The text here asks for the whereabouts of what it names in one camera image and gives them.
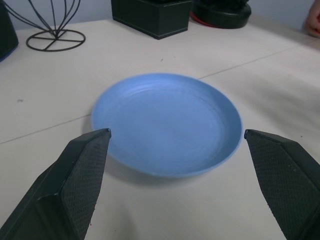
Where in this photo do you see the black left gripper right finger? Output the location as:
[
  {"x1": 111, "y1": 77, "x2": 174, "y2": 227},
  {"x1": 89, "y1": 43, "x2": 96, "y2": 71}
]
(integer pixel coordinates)
[{"x1": 243, "y1": 128, "x2": 320, "y2": 240}]

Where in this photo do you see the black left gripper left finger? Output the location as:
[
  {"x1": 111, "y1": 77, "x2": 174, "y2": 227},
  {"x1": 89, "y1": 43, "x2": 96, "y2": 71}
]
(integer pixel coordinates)
[{"x1": 0, "y1": 128, "x2": 112, "y2": 240}]

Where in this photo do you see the blue round plate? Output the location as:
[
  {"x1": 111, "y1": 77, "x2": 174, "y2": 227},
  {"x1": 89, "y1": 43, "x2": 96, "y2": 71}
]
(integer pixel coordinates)
[{"x1": 91, "y1": 72, "x2": 244, "y2": 179}]

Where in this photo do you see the person's bare hand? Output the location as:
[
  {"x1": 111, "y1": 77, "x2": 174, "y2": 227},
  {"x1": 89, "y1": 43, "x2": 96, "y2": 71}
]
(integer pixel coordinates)
[{"x1": 304, "y1": 0, "x2": 320, "y2": 38}]

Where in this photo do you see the dark container with blue base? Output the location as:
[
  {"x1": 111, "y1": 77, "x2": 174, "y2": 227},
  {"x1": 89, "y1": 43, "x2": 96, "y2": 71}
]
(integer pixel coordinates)
[{"x1": 0, "y1": 2, "x2": 20, "y2": 63}]

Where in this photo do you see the black round base with red rim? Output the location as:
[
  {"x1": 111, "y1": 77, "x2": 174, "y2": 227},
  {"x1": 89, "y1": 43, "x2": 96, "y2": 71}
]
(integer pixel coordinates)
[{"x1": 189, "y1": 0, "x2": 252, "y2": 30}]

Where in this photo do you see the black rectangular box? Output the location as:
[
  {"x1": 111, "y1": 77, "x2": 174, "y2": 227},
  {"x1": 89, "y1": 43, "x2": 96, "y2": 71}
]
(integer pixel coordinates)
[{"x1": 111, "y1": 0, "x2": 193, "y2": 40}]

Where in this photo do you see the black wire stand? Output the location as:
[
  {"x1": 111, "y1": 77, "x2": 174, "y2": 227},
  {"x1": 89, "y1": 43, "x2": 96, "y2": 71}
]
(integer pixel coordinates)
[{"x1": 4, "y1": 0, "x2": 87, "y2": 53}]

